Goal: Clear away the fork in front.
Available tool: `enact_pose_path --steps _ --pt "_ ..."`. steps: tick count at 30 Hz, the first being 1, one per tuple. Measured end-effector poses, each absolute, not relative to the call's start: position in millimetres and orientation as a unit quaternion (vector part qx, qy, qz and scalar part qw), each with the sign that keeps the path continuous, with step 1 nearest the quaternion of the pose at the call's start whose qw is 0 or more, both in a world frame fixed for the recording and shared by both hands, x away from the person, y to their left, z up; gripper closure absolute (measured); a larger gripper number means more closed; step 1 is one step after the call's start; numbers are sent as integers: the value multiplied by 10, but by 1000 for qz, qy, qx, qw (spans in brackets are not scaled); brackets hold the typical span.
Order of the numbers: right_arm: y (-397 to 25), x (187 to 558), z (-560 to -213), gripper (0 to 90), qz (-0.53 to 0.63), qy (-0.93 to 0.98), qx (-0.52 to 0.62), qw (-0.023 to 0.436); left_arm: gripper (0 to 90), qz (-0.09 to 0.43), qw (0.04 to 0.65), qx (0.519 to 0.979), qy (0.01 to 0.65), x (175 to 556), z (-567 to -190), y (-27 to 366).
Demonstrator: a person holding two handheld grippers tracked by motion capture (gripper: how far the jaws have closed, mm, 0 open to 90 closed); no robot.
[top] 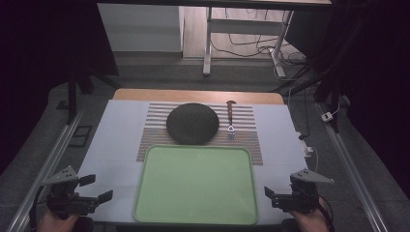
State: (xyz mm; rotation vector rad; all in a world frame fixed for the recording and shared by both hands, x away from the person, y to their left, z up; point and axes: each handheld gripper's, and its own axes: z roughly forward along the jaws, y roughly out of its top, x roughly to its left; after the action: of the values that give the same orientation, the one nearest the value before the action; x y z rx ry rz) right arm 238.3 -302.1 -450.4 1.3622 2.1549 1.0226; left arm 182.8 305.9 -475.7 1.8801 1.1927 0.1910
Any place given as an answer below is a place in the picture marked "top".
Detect white cabinet panel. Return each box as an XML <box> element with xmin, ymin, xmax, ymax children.
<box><xmin>97</xmin><ymin>3</ymin><xmax>185</xmax><ymax>53</ymax></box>

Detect white table cover sheet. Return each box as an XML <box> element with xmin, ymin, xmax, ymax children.
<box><xmin>76</xmin><ymin>99</ymin><xmax>308</xmax><ymax>225</ymax></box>

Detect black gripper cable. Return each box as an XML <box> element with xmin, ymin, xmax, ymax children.
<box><xmin>28</xmin><ymin>185</ymin><xmax>49</xmax><ymax>232</ymax></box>
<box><xmin>318</xmin><ymin>193</ymin><xmax>337</xmax><ymax>232</ymax></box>

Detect person's right hand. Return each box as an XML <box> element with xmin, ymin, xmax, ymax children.
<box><xmin>287</xmin><ymin>196</ymin><xmax>331</xmax><ymax>232</ymax></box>

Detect aluminium rail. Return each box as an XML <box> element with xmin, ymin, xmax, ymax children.
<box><xmin>314</xmin><ymin>101</ymin><xmax>390</xmax><ymax>232</ymax></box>
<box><xmin>5</xmin><ymin>108</ymin><xmax>85</xmax><ymax>232</ymax></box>

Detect person's left hand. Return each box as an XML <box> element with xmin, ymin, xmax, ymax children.
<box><xmin>36</xmin><ymin>210</ymin><xmax>81</xmax><ymax>232</ymax></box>

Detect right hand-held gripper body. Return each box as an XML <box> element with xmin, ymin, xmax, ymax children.
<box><xmin>272</xmin><ymin>168</ymin><xmax>336</xmax><ymax>215</ymax></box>

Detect white connector with cable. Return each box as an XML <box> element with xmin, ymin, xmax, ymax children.
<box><xmin>300</xmin><ymin>140</ymin><xmax>320</xmax><ymax>173</ymax></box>

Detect black round plate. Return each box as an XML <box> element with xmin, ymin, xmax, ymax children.
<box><xmin>165</xmin><ymin>101</ymin><xmax>220</xmax><ymax>146</ymax></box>

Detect white metal desk frame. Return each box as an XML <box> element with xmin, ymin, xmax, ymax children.
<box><xmin>202</xmin><ymin>6</ymin><xmax>295</xmax><ymax>79</ymax></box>

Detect striped woven placemat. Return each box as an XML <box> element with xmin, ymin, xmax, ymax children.
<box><xmin>135</xmin><ymin>101</ymin><xmax>264</xmax><ymax>166</ymax></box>

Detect green plastic tray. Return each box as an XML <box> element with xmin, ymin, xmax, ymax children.
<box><xmin>132</xmin><ymin>143</ymin><xmax>259</xmax><ymax>226</ymax></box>

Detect black floor cables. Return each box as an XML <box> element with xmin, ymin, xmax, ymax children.
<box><xmin>210</xmin><ymin>8</ymin><xmax>312</xmax><ymax>81</ymax></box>

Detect black rectangular floor frame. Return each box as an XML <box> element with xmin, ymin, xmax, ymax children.
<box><xmin>68</xmin><ymin>125</ymin><xmax>94</xmax><ymax>149</ymax></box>

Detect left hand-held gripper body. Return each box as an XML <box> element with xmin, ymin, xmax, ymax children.
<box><xmin>42</xmin><ymin>165</ymin><xmax>99</xmax><ymax>220</ymax></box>

